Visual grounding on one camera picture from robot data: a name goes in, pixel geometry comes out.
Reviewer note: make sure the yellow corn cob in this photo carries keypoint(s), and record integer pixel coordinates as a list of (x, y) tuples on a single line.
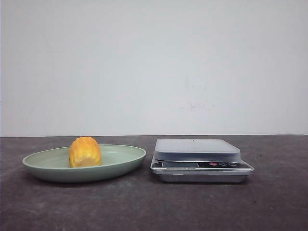
[(84, 152)]

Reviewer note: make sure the silver digital kitchen scale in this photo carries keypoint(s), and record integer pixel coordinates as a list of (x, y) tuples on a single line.
[(199, 160)]

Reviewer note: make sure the light green oval plate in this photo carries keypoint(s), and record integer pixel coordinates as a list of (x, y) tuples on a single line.
[(53, 164)]

